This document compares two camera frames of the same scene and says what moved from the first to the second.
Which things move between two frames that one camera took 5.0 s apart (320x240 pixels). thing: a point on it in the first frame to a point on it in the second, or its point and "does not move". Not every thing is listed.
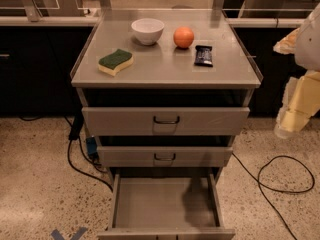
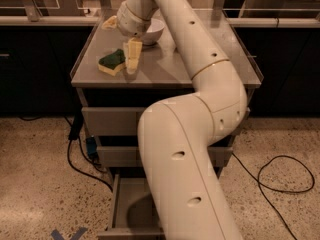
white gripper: x=309 y=47 to x=129 y=24
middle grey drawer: x=165 y=156 does not move
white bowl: x=148 y=30 does not move
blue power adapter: x=91 y=145 does not move
